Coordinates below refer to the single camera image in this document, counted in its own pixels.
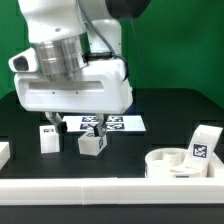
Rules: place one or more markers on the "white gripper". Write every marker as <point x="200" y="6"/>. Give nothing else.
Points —
<point x="101" y="87"/>

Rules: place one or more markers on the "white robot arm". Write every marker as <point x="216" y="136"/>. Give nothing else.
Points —
<point x="74" y="63"/>

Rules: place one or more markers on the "white marker sheet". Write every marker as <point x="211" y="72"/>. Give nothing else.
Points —
<point x="132" y="123"/>

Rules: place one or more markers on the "white U-shaped wall fence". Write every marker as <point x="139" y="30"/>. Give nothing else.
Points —
<point x="90" y="191"/>

